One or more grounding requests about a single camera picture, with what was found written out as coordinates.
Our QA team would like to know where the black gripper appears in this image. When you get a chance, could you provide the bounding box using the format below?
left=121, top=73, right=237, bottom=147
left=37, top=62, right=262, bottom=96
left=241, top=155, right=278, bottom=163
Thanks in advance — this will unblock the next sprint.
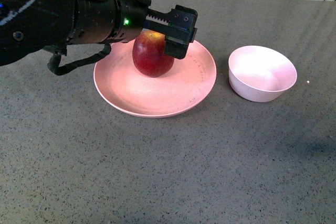
left=73, top=0, right=198, bottom=59

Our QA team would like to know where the red apple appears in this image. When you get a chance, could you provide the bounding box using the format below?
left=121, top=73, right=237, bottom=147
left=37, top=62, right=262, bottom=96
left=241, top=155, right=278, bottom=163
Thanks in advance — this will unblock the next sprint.
left=132, top=30, right=174, bottom=78

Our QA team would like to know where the pink plate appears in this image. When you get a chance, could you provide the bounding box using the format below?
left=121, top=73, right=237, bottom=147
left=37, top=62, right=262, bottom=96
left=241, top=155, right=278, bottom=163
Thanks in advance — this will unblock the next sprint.
left=93, top=41, right=217, bottom=118

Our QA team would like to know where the pale pink bowl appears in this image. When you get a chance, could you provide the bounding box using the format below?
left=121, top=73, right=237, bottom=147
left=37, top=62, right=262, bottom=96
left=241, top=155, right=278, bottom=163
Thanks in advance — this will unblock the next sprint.
left=228, top=46, right=298, bottom=102

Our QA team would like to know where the black sleeved cable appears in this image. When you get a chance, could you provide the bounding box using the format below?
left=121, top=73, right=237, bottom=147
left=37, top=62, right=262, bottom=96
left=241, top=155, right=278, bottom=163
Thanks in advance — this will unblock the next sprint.
left=47, top=43, right=112, bottom=76

